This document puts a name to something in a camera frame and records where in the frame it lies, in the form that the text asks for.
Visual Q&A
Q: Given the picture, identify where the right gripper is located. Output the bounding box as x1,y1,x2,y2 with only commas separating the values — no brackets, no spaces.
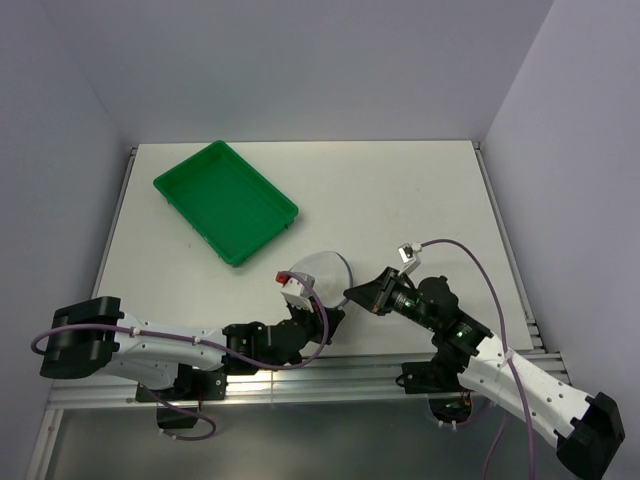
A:
344,266,437,331

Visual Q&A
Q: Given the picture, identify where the white mesh laundry bag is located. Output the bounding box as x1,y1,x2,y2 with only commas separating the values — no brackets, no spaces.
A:
290,251,354,309

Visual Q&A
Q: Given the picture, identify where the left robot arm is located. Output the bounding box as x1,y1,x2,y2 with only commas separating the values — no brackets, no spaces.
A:
31,296,345,399

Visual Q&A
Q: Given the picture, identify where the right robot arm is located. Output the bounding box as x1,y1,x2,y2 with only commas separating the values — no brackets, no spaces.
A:
344,267,625,479

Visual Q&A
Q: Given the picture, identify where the green plastic tray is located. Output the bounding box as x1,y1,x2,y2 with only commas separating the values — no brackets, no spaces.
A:
153,140,299,267

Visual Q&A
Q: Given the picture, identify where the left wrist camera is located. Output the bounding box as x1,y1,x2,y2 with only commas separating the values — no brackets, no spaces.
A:
275,272,315,311

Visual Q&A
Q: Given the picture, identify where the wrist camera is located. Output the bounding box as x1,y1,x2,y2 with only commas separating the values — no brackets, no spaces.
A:
275,272,315,311
398,243,422,276

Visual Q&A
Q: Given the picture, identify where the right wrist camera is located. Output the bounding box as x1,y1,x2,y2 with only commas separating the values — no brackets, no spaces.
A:
398,243,422,276

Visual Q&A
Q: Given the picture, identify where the aluminium frame rail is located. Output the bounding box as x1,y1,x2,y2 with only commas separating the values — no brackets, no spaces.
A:
47,349,571,409

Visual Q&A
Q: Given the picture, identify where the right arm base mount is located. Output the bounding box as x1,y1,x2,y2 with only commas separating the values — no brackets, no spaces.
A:
395,360,474,395

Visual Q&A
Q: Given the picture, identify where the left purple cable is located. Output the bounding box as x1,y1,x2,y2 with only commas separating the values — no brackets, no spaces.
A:
30,269,331,442

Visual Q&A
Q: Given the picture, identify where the purple cable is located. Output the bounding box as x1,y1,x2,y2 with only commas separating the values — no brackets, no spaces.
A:
30,269,331,442
419,238,539,480

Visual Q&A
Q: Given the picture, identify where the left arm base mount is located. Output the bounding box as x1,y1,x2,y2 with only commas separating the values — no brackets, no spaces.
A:
135,364,226,431

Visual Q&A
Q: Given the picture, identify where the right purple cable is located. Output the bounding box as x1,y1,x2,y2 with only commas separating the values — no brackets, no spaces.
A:
419,238,539,480

